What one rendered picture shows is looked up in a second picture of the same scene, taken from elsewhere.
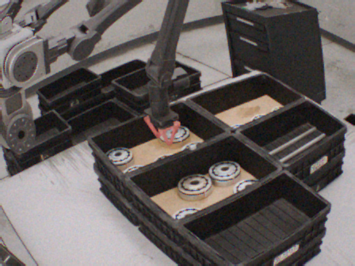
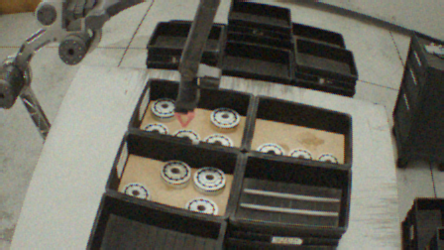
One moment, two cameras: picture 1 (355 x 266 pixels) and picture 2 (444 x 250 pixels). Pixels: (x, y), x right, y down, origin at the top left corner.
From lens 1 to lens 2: 1.04 m
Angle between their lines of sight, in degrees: 29
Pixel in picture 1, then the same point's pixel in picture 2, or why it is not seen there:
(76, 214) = (109, 131)
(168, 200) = (150, 169)
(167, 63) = (188, 62)
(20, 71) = (43, 17)
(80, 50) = (90, 22)
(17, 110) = (75, 32)
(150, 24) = (393, 16)
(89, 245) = (86, 162)
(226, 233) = (145, 227)
